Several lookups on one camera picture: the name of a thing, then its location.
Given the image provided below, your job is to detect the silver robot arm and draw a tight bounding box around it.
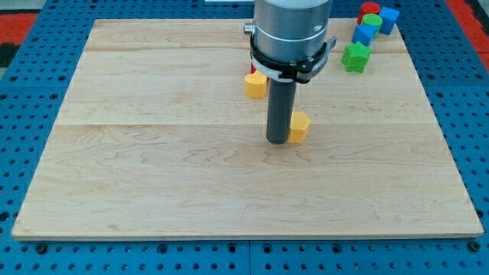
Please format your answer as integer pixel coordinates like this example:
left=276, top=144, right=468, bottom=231
left=244, top=0, right=333, bottom=62

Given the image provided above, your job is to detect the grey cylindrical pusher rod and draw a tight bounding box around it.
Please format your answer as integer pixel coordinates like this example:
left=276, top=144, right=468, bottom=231
left=266, top=79, right=296, bottom=144

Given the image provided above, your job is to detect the yellow heart block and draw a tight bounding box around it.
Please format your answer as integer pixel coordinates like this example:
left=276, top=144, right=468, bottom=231
left=244, top=70, right=267, bottom=99

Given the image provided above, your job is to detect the yellow hexagon block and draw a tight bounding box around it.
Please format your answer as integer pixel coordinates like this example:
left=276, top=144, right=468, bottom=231
left=287, top=111, right=311, bottom=144

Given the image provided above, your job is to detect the wooden board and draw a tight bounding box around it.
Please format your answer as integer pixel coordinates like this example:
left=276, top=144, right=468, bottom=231
left=12, top=18, right=484, bottom=241

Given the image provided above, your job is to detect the green star block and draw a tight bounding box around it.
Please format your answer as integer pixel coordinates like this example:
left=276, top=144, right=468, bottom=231
left=342, top=42, right=373, bottom=73

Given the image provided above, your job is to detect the blue cube block front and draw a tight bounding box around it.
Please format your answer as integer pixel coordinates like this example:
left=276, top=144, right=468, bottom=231
left=351, top=24, right=377, bottom=47

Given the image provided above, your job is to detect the blue cube block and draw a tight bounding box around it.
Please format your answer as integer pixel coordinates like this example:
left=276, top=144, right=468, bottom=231
left=351, top=24, right=377, bottom=47
left=379, top=7, right=400, bottom=35

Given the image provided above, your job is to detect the green cylinder block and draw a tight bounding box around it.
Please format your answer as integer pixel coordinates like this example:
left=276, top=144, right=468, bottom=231
left=361, top=14, right=383, bottom=37

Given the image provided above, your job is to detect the red cylinder block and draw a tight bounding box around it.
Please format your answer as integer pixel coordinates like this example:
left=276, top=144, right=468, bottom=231
left=357, top=1, right=381, bottom=24

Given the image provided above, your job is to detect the blue cube block rear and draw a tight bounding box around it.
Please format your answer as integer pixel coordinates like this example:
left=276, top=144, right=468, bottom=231
left=379, top=7, right=400, bottom=35

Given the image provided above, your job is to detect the black and white clamp ring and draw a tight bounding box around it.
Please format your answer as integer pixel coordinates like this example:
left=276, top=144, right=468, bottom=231
left=249, top=34, right=338, bottom=85

